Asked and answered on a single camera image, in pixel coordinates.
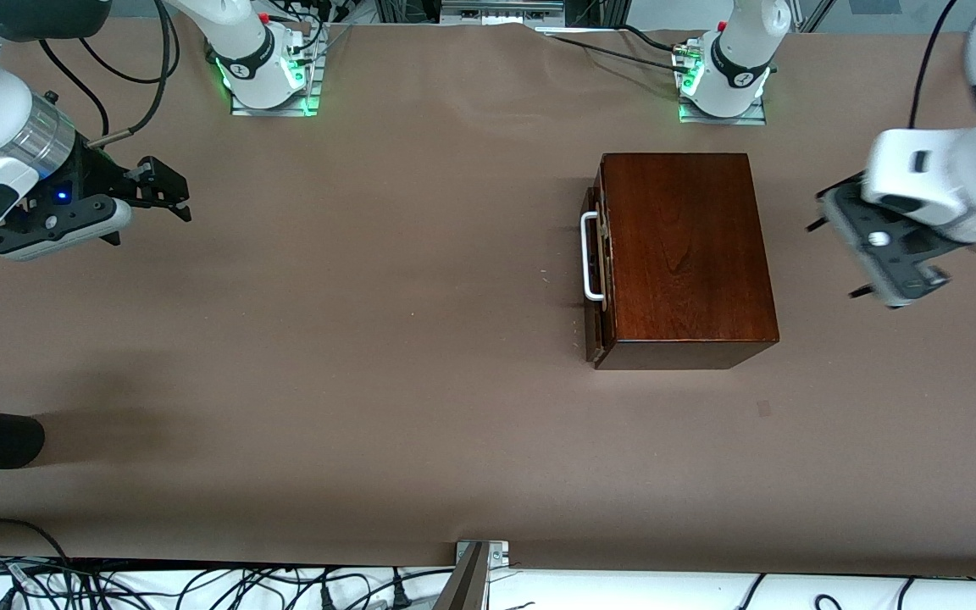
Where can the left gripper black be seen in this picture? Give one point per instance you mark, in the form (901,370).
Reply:
(842,185)

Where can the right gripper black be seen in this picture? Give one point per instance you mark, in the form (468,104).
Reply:
(91,174)

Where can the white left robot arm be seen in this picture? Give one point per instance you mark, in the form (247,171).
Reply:
(742,51)

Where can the dark wooden drawer cabinet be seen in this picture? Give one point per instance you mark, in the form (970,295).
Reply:
(691,254)

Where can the brown paper table cover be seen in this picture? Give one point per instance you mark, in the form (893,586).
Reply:
(386,339)

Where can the grey aluminium profile beam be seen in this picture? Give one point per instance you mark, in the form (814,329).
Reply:
(467,585)

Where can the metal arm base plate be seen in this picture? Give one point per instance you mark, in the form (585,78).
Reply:
(272,110)
(721,120)

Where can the aluminium equipment frame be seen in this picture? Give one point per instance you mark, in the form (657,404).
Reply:
(496,8)

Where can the small metal clamp bracket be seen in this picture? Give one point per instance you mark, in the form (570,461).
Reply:
(496,555)

